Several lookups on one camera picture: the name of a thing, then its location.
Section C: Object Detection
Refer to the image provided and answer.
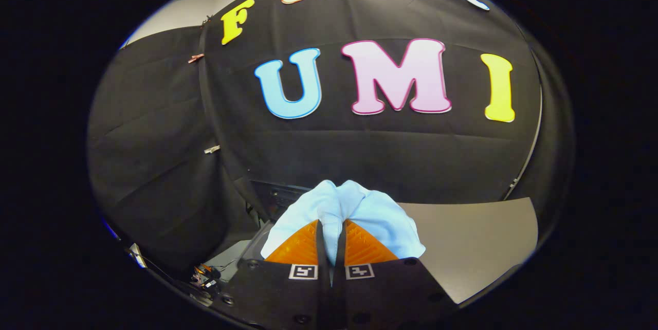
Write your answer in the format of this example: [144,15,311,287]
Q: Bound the black backdrop cloth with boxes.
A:
[86,0,575,279]

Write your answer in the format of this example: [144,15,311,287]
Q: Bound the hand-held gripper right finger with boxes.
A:
[332,219,458,330]

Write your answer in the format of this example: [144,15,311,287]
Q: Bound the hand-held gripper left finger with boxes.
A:
[213,219,332,330]

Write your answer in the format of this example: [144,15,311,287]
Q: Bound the light blue shirt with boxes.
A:
[261,180,426,265]

